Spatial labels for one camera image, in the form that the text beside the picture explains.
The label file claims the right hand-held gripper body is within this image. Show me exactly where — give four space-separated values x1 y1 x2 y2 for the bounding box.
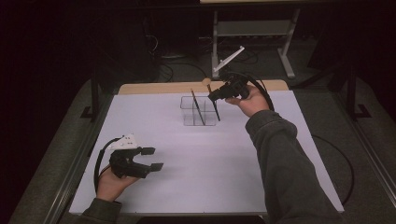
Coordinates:
213 46 251 101

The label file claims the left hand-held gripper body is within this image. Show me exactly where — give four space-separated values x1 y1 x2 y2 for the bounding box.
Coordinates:
107 133 152 180

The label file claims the round beige tip makeup brush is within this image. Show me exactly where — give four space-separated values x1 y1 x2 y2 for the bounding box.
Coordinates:
201 77 221 122

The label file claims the thin black makeup brush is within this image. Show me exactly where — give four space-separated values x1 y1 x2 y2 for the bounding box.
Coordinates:
190 88 206 126

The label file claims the clear plastic organizer box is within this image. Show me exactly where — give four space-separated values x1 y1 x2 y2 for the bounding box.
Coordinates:
179 95 218 127

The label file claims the person's right hand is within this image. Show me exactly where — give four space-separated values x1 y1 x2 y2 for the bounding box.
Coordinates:
224 85 270 119

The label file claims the person's left hand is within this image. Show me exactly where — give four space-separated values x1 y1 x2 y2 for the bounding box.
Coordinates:
96 172 139 203

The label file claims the dark computer case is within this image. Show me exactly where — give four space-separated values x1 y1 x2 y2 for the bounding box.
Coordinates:
158 12 201 60

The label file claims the black metal stand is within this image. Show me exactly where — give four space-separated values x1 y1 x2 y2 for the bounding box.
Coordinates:
346 63 373 122
79 71 101 122

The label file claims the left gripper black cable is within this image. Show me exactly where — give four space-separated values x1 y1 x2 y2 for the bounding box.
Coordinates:
93 137 120 192

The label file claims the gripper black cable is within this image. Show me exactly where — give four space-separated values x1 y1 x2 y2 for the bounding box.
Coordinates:
230 71 356 207
93 137 120 192

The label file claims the bundle of black floor cables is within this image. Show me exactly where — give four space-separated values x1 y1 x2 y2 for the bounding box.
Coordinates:
218 45 260 66

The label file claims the black floor cable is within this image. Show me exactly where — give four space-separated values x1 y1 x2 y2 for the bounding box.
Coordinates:
158 60 209 83

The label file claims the aluminium rail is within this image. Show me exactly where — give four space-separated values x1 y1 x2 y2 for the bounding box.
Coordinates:
43 92 113 224
331 92 396 200

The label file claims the white metal desk frame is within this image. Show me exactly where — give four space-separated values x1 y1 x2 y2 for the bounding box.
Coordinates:
200 0 302 80

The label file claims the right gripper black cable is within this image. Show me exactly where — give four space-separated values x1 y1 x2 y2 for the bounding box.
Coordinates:
230 71 356 207

